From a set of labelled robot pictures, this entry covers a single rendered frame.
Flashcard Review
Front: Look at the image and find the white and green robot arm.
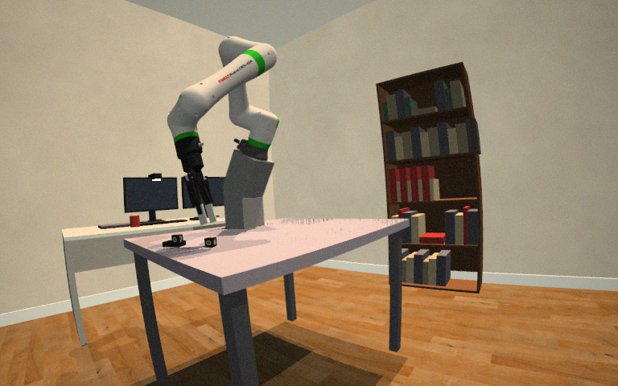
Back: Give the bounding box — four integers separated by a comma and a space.
167, 36, 279, 161

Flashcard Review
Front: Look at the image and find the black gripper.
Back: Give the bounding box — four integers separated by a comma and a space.
181, 152, 217, 225

